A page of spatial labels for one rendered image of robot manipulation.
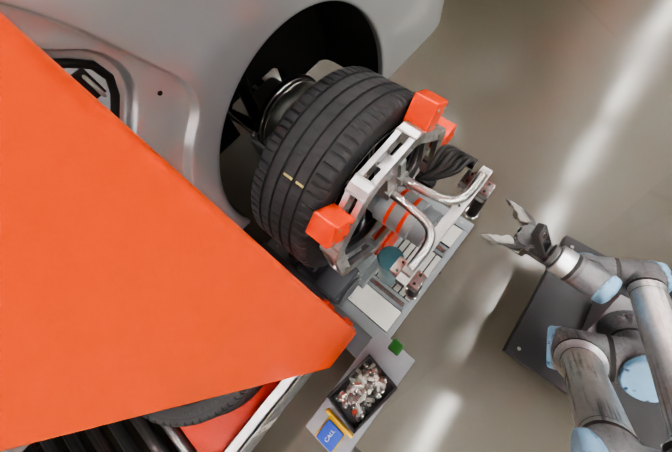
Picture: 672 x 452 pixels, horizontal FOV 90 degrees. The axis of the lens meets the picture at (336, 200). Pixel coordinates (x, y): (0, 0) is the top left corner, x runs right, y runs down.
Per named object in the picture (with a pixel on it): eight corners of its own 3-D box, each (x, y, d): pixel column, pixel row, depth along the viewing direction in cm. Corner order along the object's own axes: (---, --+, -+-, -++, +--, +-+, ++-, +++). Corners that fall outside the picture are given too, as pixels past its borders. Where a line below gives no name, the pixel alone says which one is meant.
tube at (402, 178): (430, 142, 103) (435, 121, 93) (488, 176, 96) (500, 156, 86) (395, 183, 98) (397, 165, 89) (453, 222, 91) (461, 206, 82)
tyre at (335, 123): (364, 14, 94) (207, 198, 87) (437, 48, 85) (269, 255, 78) (384, 130, 155) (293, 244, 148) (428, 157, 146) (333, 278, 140)
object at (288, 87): (330, 95, 141) (290, 62, 112) (344, 103, 138) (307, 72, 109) (291, 160, 147) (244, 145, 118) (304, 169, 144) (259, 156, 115)
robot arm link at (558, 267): (568, 275, 94) (585, 248, 96) (551, 264, 96) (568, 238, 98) (554, 281, 102) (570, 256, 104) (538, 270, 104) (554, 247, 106)
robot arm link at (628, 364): (662, 374, 115) (682, 414, 100) (599, 361, 124) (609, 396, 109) (667, 335, 112) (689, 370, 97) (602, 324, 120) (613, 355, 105)
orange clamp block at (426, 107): (412, 117, 98) (425, 88, 93) (435, 130, 96) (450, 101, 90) (401, 122, 93) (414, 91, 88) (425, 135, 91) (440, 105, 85)
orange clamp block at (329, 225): (333, 201, 89) (313, 210, 81) (357, 219, 86) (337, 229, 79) (324, 222, 92) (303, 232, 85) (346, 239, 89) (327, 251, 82)
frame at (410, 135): (418, 175, 143) (436, 82, 94) (431, 184, 141) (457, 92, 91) (334, 275, 130) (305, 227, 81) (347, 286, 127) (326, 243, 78)
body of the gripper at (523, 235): (503, 246, 109) (539, 269, 104) (512, 238, 101) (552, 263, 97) (516, 228, 110) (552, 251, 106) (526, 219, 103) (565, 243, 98)
